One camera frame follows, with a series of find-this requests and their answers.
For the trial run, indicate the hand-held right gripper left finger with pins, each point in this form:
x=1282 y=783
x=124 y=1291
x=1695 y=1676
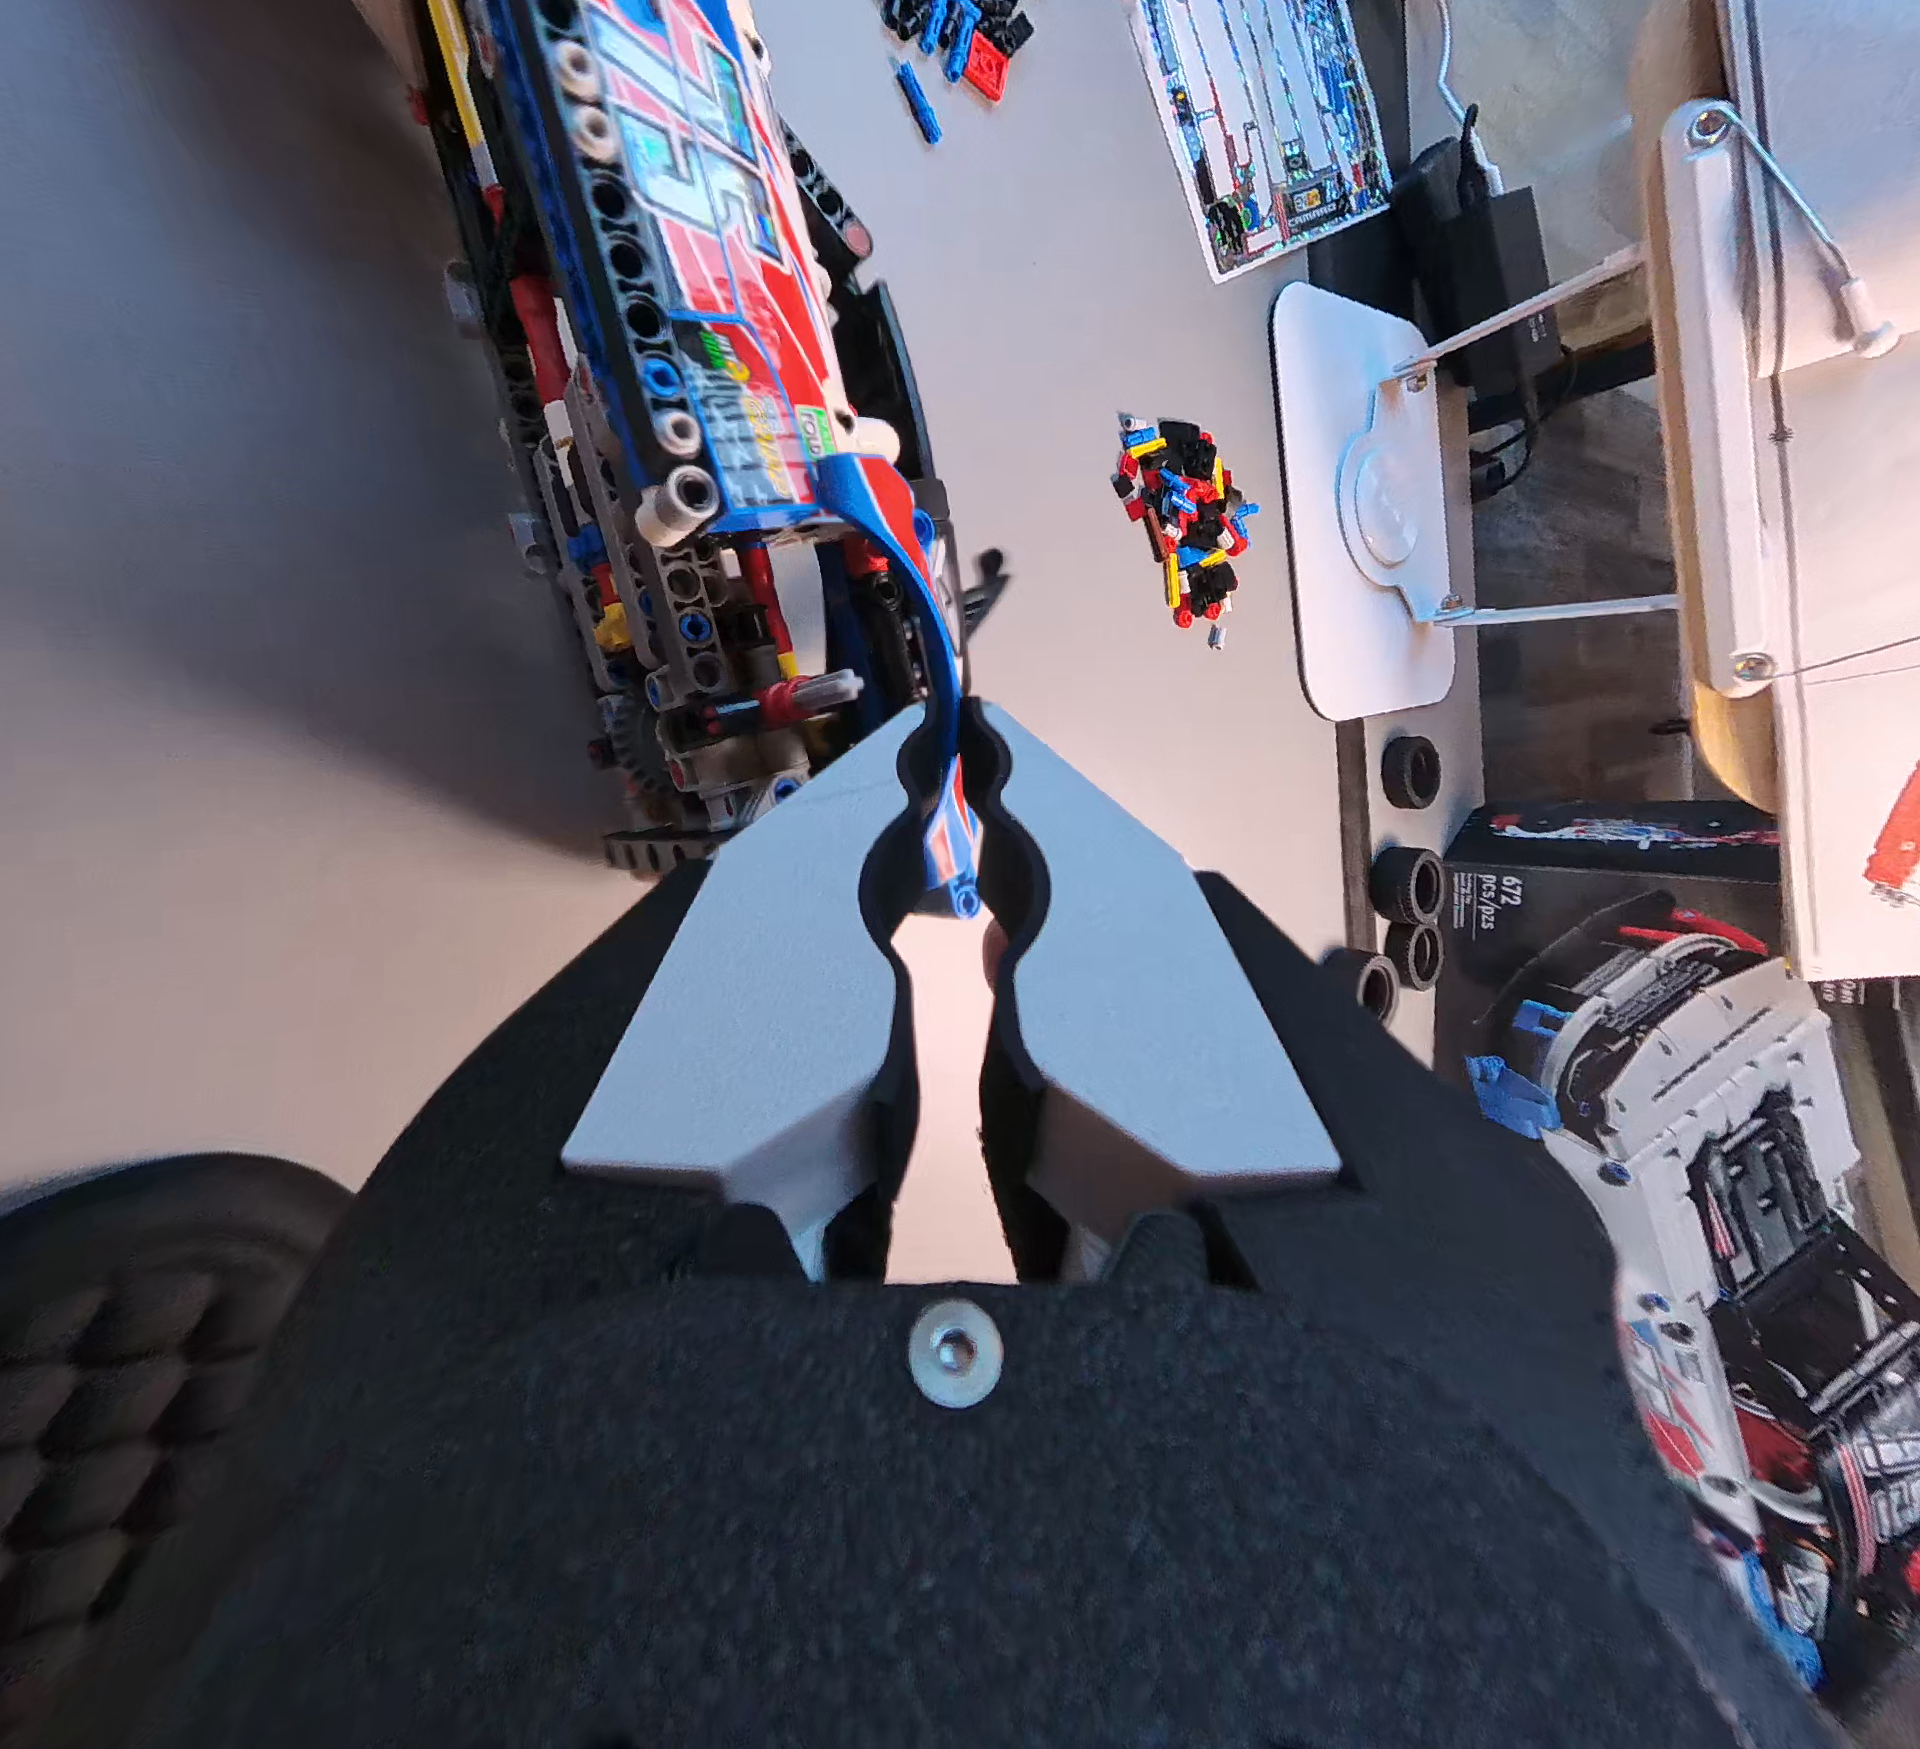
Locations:
x=749 y=1029

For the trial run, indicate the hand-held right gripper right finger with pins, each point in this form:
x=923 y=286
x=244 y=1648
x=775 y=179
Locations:
x=1170 y=1029

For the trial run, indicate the blue curved lego panel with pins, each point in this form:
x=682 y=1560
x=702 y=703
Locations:
x=923 y=638

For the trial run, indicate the white book stand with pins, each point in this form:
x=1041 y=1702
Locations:
x=1351 y=638

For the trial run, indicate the lego race car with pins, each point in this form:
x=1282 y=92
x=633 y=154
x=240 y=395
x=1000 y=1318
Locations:
x=659 y=204

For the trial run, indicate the lego instruction booklet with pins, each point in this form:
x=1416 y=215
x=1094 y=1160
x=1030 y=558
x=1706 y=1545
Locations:
x=1845 y=503

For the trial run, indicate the holographic sticker sheet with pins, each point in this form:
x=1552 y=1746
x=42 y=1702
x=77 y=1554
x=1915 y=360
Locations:
x=1246 y=69

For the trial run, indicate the black lego box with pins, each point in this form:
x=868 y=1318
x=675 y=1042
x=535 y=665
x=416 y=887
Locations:
x=1650 y=1104

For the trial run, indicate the pile of mixed lego pieces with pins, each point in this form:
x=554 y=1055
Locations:
x=1184 y=517

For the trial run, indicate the black power adapter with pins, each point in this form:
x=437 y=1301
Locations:
x=1486 y=264

